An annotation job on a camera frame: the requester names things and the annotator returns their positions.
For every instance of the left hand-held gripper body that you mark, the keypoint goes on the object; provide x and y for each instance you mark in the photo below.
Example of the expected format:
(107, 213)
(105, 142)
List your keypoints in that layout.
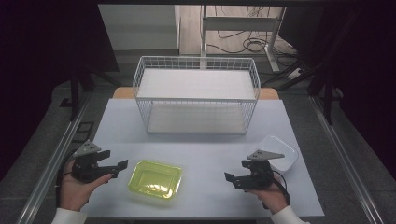
(85, 168)

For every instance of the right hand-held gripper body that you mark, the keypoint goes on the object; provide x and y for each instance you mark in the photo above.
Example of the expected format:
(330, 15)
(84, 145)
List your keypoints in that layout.
(261, 174)

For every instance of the white plastic container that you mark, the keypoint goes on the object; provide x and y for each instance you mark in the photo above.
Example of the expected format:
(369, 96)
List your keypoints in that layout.
(277, 144)

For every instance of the person's right hand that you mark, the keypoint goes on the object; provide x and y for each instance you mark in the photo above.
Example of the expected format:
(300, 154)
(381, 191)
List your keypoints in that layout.
(274, 197)

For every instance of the person's left hand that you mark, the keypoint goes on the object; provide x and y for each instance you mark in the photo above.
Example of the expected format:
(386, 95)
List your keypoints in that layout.
(73, 193)

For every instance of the green plastic tray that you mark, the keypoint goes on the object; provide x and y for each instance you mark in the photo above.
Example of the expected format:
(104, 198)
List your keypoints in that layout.
(155, 179)

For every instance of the black metal stand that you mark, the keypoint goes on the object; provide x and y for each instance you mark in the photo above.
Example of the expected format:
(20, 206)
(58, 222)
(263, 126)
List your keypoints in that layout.
(74, 90)
(327, 96)

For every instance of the white power strip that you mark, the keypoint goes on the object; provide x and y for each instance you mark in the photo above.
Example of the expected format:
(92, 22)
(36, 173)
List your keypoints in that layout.
(294, 74)

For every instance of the white cabinet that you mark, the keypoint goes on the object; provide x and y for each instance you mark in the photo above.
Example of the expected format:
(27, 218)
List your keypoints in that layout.
(140, 28)

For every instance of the metal floor rail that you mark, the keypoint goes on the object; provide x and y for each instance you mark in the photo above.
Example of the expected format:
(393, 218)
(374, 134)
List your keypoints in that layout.
(345, 161)
(49, 165)

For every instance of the white metal desk frame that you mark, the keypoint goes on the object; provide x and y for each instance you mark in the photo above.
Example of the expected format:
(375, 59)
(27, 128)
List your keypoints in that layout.
(239, 23)

